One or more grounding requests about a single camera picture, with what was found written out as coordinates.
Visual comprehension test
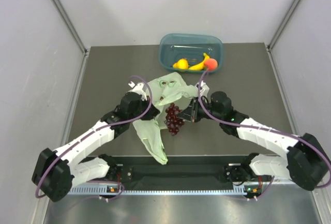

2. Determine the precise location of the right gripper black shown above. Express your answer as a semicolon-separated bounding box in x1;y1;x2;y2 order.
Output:
178;96;223;123

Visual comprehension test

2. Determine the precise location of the orange peach fruit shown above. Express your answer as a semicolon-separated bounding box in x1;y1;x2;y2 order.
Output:
204;58;218;71

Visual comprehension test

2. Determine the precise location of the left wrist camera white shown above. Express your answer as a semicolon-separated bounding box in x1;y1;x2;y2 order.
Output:
128;81;147;100

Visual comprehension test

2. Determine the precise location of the right aluminium frame post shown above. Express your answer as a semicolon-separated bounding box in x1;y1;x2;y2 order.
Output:
266;0;318;51

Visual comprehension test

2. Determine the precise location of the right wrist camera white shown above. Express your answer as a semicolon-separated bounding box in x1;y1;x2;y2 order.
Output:
195;81;209;97

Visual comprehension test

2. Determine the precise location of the teal plastic container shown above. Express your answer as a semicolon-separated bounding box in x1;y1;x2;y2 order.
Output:
158;33;224;72

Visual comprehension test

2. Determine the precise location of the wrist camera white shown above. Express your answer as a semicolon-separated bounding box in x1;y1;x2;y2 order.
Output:
195;81;209;97
128;81;147;100

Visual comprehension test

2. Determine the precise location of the yellow banana fruit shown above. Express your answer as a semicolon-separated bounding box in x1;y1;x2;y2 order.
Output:
188;53;210;71

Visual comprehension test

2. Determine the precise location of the light green plastic bag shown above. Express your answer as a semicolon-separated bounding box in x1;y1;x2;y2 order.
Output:
133;72;198;165

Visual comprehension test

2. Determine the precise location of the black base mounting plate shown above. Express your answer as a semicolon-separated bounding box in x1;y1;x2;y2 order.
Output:
97;155;260;191

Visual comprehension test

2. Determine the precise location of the dark red grape bunch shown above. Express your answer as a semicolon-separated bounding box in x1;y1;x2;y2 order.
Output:
164;103;184;136

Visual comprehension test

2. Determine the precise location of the yellow lemon fruit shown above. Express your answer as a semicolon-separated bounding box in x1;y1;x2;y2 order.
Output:
173;58;189;70

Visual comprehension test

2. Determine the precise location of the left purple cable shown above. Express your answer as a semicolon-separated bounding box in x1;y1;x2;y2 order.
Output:
35;75;153;199

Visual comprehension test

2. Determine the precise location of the left aluminium frame post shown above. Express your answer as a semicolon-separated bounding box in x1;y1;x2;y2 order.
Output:
38;0;90;54

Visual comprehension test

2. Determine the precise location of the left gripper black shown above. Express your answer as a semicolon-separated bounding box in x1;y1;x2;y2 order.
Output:
128;95;160;122

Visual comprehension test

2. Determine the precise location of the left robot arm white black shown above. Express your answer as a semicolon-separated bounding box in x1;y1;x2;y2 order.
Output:
32;91;160;202

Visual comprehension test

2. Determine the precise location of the aluminium rail profile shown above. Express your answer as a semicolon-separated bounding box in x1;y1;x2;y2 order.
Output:
273;177;295;185

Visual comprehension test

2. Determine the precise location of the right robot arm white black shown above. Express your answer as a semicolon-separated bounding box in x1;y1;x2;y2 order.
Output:
178;92;330;191

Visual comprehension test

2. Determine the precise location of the aluminium frame post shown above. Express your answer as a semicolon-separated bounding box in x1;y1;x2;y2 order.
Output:
38;0;90;54
266;0;318;51

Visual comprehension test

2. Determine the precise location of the grey slotted cable duct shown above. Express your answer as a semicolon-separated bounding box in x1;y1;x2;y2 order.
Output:
68;184;259;196

